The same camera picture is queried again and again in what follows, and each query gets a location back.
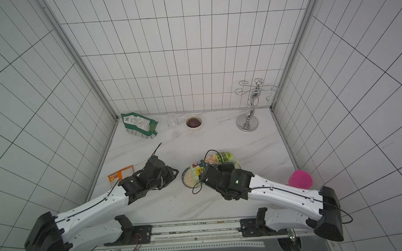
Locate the green white snack bag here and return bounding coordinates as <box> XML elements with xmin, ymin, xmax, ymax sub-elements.
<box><xmin>121</xmin><ymin>112</ymin><xmax>158</xmax><ymax>139</ymax></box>

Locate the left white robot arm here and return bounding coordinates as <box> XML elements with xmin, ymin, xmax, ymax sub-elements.
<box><xmin>24</xmin><ymin>155</ymin><xmax>179</xmax><ymax>251</ymax></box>

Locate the chrome glass holder stand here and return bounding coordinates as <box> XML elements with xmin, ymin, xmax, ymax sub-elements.
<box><xmin>235</xmin><ymin>78</ymin><xmax>278</xmax><ymax>133</ymax></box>

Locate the green Quaker oats bag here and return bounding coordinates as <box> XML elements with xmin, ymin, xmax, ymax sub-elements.
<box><xmin>190</xmin><ymin>152</ymin><xmax>241</xmax><ymax>176</ymax></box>

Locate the aluminium mounting rail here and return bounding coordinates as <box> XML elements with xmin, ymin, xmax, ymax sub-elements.
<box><xmin>67</xmin><ymin>209</ymin><xmax>313</xmax><ymax>251</ymax></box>

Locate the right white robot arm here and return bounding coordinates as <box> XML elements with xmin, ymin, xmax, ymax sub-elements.
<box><xmin>199</xmin><ymin>164</ymin><xmax>344</xmax><ymax>242</ymax></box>

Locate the clear wine glass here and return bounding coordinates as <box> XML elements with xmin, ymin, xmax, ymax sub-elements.
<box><xmin>167</xmin><ymin>113</ymin><xmax>181</xmax><ymax>138</ymax></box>

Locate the orange snack packet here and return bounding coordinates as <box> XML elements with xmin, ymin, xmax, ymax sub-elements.
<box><xmin>108</xmin><ymin>165</ymin><xmax>134</xmax><ymax>185</ymax></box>

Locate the blue patterned breakfast bowl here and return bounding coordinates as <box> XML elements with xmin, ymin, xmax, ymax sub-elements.
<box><xmin>182</xmin><ymin>166</ymin><xmax>204</xmax><ymax>189</ymax></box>

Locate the pink plastic cup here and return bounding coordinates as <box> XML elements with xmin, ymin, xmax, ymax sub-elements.
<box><xmin>288</xmin><ymin>170</ymin><xmax>313</xmax><ymax>190</ymax></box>

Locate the white bowl with red fruit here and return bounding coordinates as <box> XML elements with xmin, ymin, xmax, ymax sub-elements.
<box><xmin>185</xmin><ymin>115</ymin><xmax>203</xmax><ymax>131</ymax></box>

